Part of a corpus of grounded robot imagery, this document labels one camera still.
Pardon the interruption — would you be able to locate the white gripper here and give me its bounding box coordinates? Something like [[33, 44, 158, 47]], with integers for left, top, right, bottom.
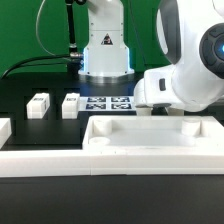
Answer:
[[134, 65, 177, 107]]

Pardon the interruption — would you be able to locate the white desk top panel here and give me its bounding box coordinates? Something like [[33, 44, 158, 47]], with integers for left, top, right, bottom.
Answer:
[[82, 116, 224, 175]]

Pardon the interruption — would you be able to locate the fiducial marker sheet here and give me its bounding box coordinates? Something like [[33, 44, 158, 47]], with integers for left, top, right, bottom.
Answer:
[[79, 96, 135, 111]]

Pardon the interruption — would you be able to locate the white block at left edge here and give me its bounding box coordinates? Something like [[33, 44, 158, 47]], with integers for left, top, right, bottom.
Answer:
[[0, 118, 12, 149]]

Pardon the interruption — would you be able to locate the black cable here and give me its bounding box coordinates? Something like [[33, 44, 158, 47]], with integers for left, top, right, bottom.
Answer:
[[0, 53, 84, 81]]

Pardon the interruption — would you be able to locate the white L-shaped fixture wall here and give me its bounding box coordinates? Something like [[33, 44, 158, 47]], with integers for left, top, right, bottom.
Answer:
[[0, 150, 91, 177]]

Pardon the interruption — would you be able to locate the grey thin cable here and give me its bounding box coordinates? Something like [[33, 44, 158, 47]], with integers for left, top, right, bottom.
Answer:
[[34, 0, 73, 58]]

